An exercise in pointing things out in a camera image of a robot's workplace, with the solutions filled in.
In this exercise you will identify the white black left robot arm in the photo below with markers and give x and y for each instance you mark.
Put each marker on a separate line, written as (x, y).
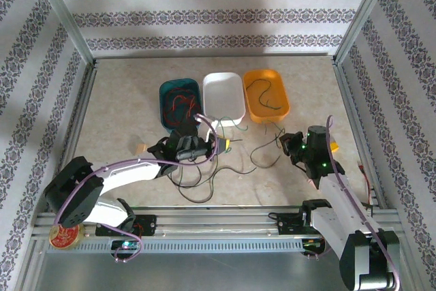
(126, 175)

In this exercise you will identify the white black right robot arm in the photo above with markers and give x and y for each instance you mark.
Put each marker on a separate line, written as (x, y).
(340, 199)

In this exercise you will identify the small yellow block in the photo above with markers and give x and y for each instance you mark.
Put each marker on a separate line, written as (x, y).
(334, 147)

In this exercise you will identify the small wooden block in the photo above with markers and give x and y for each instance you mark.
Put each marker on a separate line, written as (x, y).
(140, 149)

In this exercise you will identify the white plastic bin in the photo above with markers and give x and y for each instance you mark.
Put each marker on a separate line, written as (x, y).
(223, 95)

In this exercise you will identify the orange plastic bin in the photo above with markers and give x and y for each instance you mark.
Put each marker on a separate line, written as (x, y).
(272, 83)

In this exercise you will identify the teal plastic bin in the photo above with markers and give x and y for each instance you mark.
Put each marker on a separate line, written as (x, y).
(180, 84)

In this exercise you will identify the aluminium table edge rail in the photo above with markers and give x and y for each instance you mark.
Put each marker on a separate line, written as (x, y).
(81, 107)
(204, 56)
(353, 117)

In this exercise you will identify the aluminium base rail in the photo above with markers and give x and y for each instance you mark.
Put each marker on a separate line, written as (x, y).
(221, 226)

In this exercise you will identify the aluminium frame post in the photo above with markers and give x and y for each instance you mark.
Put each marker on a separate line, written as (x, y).
(368, 11)
(61, 11)

